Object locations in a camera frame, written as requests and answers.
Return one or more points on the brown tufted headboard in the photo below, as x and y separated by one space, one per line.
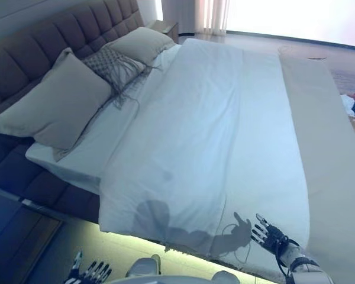
32 50

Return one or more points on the light window curtain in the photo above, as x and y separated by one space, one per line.
210 16

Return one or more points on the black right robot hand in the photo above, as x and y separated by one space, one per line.
272 236

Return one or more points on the white garment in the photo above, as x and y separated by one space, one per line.
346 103

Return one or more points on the white bed sheet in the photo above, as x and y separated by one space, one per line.
106 139

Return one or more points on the woven fringed cushion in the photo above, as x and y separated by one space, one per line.
109 63

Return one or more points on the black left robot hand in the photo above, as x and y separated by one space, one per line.
88 273

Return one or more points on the silver right robot leg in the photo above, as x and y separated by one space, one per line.
225 278

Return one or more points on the brown upholstered bed frame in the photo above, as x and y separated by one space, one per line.
32 180

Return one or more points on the white duvet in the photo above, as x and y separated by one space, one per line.
210 133

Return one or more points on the silver robot torso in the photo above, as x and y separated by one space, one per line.
165 280

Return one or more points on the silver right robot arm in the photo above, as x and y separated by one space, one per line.
307 272

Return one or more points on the beige bed runner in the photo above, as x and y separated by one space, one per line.
322 133

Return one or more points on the large beige pillow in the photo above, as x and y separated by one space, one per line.
56 106

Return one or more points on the brown nightstand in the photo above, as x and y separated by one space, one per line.
165 29

